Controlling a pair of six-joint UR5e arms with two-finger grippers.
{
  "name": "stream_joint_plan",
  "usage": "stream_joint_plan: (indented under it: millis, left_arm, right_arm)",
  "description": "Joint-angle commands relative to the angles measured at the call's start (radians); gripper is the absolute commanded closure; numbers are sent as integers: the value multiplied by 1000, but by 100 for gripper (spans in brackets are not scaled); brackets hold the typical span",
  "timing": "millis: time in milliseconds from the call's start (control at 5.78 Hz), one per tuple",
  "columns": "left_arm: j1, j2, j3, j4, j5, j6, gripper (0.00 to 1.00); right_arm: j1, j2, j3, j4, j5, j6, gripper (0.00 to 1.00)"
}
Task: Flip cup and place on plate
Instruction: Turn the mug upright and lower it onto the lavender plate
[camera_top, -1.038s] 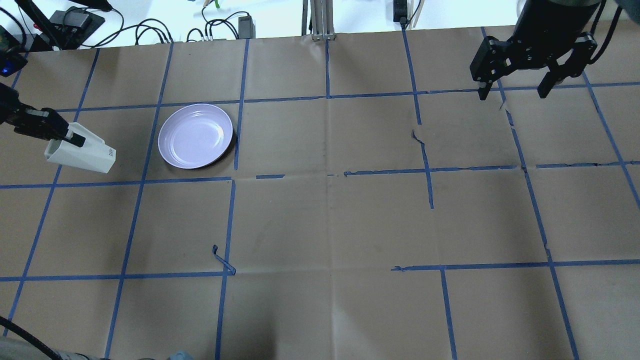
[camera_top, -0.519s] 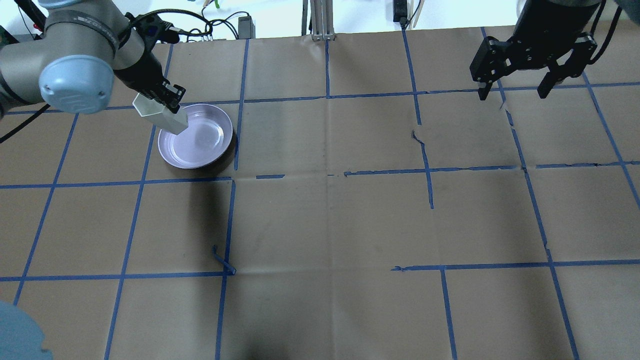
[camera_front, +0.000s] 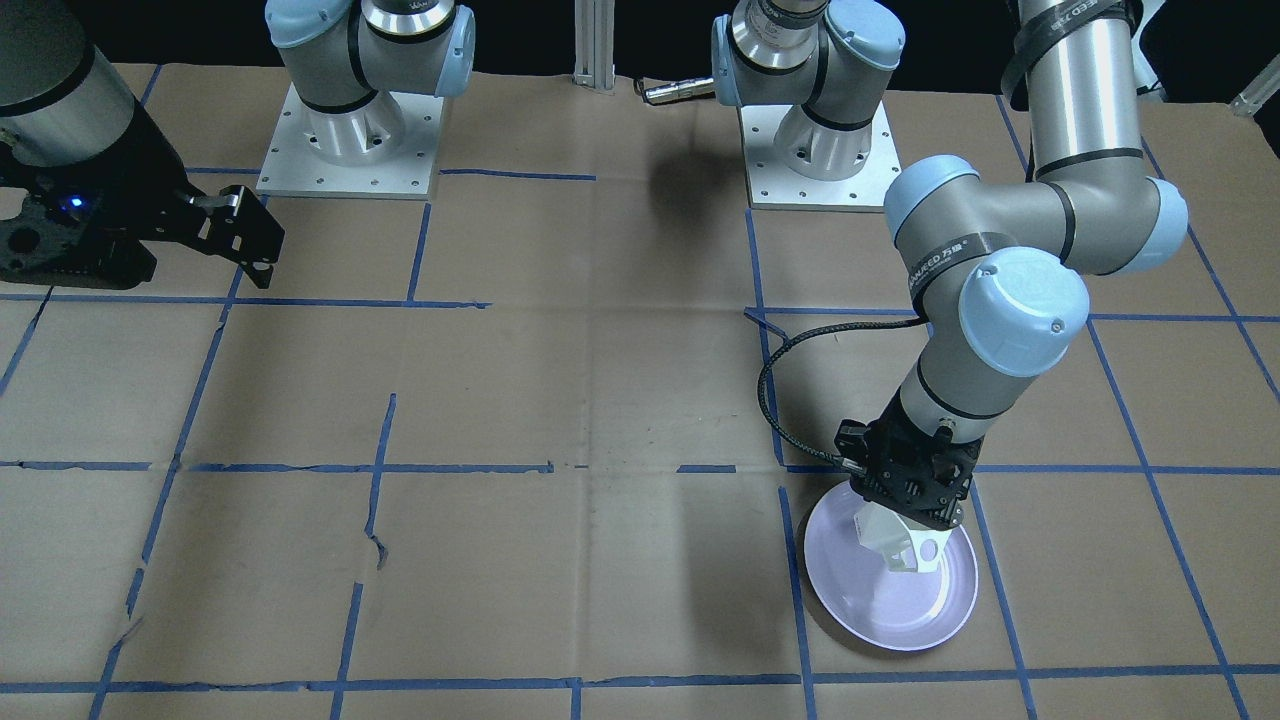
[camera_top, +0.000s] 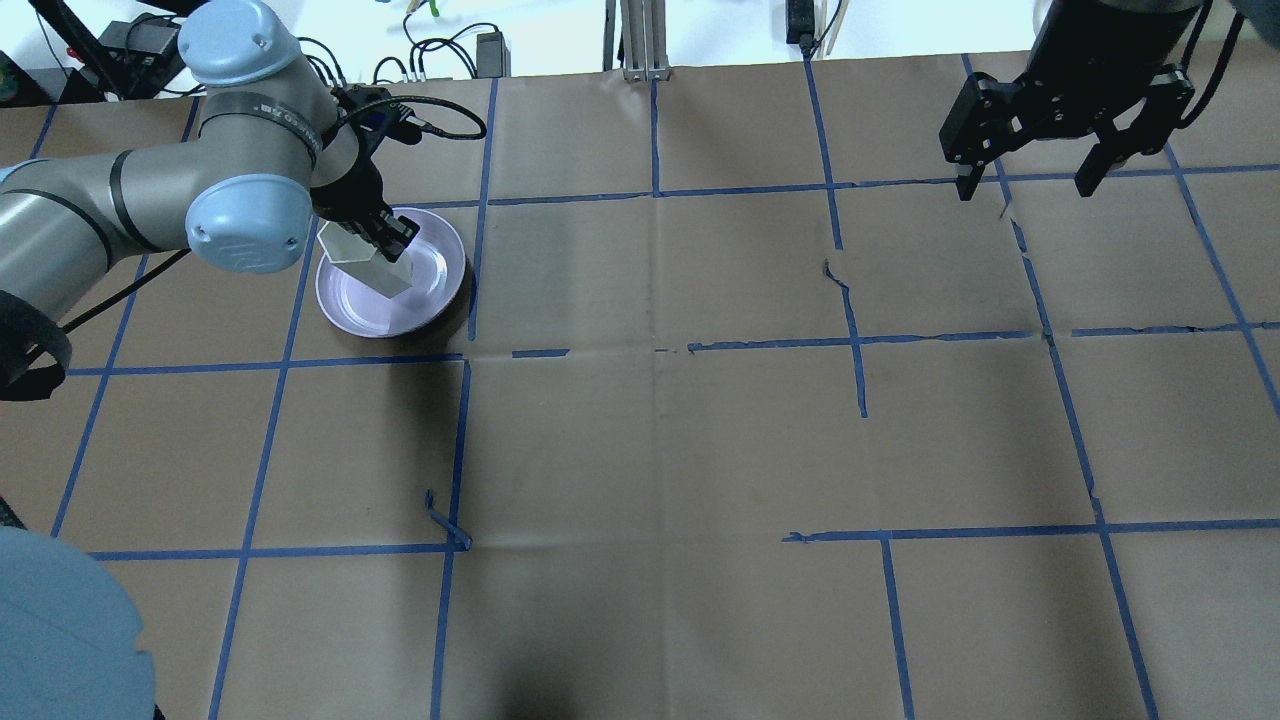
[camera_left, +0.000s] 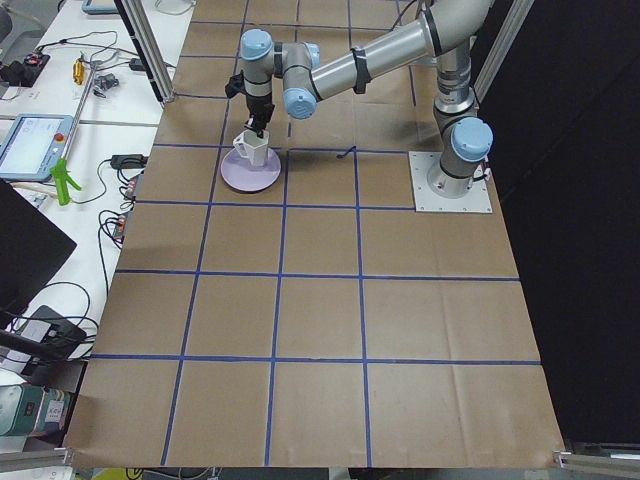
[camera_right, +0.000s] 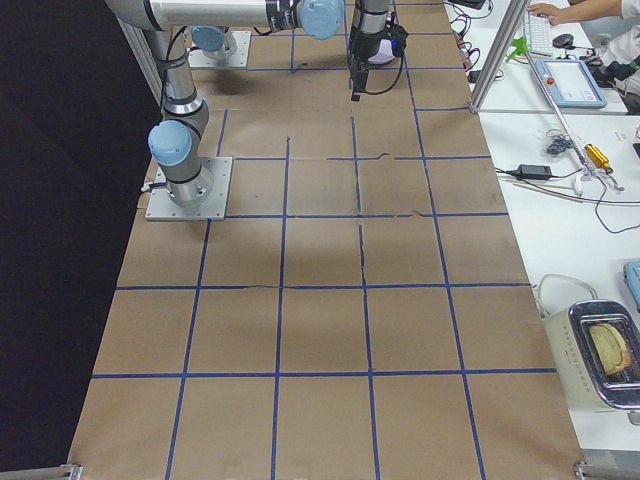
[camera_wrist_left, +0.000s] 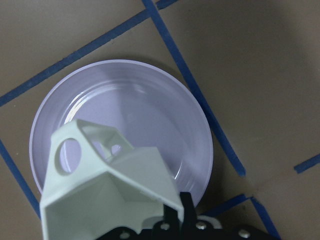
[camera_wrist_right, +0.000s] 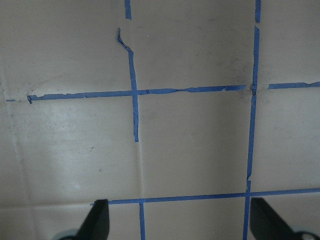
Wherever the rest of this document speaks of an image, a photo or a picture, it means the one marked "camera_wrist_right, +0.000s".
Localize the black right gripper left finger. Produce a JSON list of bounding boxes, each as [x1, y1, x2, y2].
[[76, 199, 110, 240]]

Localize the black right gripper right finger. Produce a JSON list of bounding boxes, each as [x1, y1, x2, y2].
[[249, 197, 301, 240]]

